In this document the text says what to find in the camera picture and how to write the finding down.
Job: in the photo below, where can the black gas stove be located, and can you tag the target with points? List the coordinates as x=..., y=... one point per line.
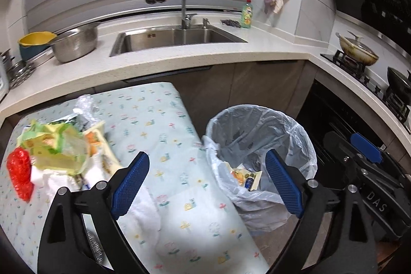
x=397, y=104

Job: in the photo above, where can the green dish soap bottle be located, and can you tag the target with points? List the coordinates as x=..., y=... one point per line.
x=247, y=13

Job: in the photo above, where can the white crumpled tissue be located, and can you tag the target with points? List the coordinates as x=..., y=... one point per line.
x=96, y=202

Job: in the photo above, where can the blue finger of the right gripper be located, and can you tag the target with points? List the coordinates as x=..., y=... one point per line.
x=369, y=150

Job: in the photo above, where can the stainless steel colander bowl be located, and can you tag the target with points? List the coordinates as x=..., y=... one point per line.
x=75, y=43

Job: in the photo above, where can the stainless steel sink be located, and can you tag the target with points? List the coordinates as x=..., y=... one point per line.
x=164, y=36

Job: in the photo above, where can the soap dispenser pump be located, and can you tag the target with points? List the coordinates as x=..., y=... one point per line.
x=206, y=23

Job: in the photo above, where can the black wok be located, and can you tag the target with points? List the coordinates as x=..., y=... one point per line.
x=398, y=82

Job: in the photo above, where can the round steel steamer rack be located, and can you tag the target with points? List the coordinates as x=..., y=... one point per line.
x=19, y=72

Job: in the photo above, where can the floral light blue tablecloth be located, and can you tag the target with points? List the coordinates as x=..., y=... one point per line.
x=180, y=222

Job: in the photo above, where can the yellow green snack wrapper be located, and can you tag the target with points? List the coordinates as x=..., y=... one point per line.
x=55, y=146

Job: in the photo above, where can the red plastic bag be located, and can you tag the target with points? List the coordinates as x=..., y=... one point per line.
x=19, y=168

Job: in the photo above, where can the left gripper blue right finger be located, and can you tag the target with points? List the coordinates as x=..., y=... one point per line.
x=288, y=182

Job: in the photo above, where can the beige pan with glass lid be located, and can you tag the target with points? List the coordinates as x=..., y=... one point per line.
x=356, y=49

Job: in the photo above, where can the dark scouring pad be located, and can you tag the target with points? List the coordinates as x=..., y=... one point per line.
x=231, y=23

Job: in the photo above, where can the yellow blue mixing bowl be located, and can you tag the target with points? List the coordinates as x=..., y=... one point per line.
x=34, y=43

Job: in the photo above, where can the clear plastic bag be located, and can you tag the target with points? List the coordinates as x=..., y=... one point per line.
x=86, y=112

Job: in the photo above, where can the trash bin with plastic liner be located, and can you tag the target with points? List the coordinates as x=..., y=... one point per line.
x=236, y=141

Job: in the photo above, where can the white rice cooker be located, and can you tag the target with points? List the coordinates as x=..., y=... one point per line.
x=4, y=83

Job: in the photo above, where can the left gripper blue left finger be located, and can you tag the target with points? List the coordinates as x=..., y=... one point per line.
x=126, y=183

